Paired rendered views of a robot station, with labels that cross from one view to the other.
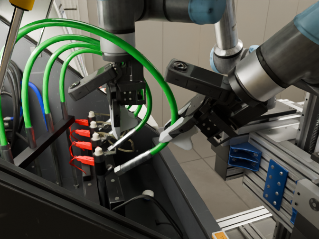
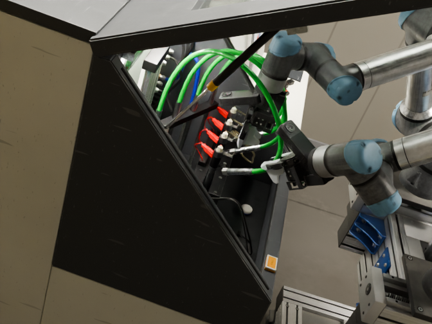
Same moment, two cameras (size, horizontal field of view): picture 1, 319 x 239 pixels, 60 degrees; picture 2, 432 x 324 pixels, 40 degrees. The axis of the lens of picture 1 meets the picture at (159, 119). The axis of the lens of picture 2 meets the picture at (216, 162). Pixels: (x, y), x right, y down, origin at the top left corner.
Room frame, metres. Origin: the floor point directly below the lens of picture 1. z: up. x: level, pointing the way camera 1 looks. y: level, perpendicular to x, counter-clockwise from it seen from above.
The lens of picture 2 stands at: (-0.79, -0.25, 2.06)
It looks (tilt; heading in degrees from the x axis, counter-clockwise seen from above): 35 degrees down; 16
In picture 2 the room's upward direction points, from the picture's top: 21 degrees clockwise
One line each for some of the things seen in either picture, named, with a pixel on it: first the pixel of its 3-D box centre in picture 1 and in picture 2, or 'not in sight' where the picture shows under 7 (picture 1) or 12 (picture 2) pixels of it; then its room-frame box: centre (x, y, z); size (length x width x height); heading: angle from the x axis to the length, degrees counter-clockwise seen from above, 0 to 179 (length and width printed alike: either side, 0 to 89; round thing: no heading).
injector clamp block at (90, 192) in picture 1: (100, 186); (209, 177); (0.71, 0.19, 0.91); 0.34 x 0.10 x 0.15; 17
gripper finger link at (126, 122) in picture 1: (125, 124); (249, 139); (0.59, 0.08, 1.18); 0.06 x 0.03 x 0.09; 107
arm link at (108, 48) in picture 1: (117, 42); (271, 80); (0.61, 0.09, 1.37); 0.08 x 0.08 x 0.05
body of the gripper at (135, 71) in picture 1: (123, 78); (263, 107); (0.61, 0.08, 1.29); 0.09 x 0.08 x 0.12; 107
